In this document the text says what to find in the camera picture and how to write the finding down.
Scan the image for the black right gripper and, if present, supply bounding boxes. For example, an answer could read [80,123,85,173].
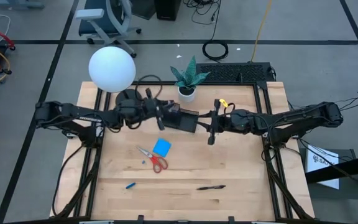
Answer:
[196,98,241,146]

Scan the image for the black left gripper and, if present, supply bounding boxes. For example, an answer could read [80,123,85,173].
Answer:
[141,88,182,131]

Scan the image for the blue sticky notes pad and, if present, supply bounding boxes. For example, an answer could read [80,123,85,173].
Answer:
[152,138,173,158]

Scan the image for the red handled scissors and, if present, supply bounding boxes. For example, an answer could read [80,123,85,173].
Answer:
[136,146,169,174]

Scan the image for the black ballpoint pen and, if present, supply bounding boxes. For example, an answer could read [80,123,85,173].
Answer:
[196,184,227,191]

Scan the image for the black mesh desk organizer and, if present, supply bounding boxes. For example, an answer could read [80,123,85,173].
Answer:
[163,104,200,134]

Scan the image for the grey office chair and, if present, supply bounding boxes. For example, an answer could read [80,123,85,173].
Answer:
[74,0,143,59]

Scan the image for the green plant in white pot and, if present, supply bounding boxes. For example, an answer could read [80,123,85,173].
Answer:
[170,55,211,103]

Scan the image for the black perforated metal case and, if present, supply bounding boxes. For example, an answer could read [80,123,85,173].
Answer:
[195,62,276,83]

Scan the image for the white globe table lamp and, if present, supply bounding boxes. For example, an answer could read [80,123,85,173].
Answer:
[88,45,143,106]

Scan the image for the black computer tower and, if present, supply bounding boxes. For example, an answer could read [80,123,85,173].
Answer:
[153,0,183,22]

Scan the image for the white paper sign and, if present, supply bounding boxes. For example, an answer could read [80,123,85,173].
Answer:
[305,144,341,190]

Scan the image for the grey-green side table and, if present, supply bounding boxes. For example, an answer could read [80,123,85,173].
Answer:
[297,147,358,200]

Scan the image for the grey furniture foot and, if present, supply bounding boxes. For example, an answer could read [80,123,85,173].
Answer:
[0,0,45,10]

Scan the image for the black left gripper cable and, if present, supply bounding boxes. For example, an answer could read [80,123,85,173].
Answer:
[134,73,164,101]

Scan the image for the coiled black floor cable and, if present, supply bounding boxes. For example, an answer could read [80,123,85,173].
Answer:
[201,39,230,62]

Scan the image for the tangled black floor cables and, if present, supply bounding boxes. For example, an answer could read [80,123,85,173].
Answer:
[182,0,223,26]

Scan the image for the yellow cable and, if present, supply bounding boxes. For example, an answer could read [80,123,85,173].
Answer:
[249,0,273,63]

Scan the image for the black cable along frame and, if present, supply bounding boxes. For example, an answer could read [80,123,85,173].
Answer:
[51,143,85,218]

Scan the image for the black frame beams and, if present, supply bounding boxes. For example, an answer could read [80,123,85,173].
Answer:
[305,151,358,188]

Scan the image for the white floor cable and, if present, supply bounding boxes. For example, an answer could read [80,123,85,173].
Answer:
[0,14,12,45]

